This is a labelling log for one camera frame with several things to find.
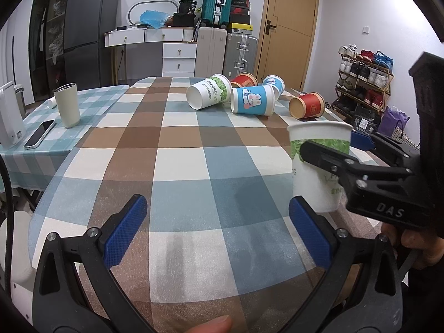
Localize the green leaf white paper cup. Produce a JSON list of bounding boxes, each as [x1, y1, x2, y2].
[[287, 120, 352, 213]]

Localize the red paper cup front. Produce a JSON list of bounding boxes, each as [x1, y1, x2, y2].
[[289, 92, 325, 119]]

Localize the red paper cup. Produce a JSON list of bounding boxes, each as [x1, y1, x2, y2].
[[289, 92, 325, 119], [230, 72, 258, 88]]

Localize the blue paper cup rear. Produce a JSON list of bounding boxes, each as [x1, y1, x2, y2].
[[262, 74, 285, 101]]

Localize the blue rabbit paper cup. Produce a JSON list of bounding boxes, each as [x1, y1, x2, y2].
[[230, 85, 277, 117]]

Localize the red paper cup rear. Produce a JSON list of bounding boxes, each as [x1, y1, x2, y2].
[[230, 72, 258, 88]]

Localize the person's right hand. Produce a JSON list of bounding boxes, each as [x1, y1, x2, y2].
[[381, 223, 444, 269]]

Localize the person's left hand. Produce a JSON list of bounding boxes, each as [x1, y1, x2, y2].
[[186, 315, 233, 333]]

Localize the purple bag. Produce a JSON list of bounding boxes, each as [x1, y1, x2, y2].
[[377, 106, 409, 141]]

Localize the shoe rack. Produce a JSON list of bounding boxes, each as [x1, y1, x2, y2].
[[331, 44, 394, 125]]

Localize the wooden door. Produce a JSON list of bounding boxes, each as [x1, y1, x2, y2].
[[255, 0, 319, 90]]

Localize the checkered tablecloth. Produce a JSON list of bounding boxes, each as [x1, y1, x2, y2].
[[0, 76, 386, 333]]

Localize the smartphone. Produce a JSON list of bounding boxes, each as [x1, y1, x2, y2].
[[23, 120, 56, 150]]

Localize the silver suitcase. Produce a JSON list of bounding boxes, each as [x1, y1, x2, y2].
[[223, 33, 257, 80]]

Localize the white appliance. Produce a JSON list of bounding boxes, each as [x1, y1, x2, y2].
[[0, 81, 26, 150]]

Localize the stacked shoe boxes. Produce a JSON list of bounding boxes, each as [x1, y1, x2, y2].
[[229, 0, 253, 35]]

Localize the beige suitcase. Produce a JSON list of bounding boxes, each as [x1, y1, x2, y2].
[[195, 27, 227, 77]]

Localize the cream tumbler mug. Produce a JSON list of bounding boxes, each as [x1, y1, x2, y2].
[[54, 83, 80, 128]]

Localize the teal suitcase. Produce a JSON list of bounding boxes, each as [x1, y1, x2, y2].
[[201, 0, 232, 29]]

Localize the white drawer desk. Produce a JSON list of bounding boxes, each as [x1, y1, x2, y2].
[[105, 27, 197, 80]]

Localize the blue plastic bag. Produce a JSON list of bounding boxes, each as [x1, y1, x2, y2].
[[139, 10, 170, 29]]

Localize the black shelving cabinet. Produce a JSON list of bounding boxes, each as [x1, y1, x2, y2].
[[29, 0, 67, 101]]

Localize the black refrigerator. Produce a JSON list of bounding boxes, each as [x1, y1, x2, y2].
[[64, 0, 119, 90]]

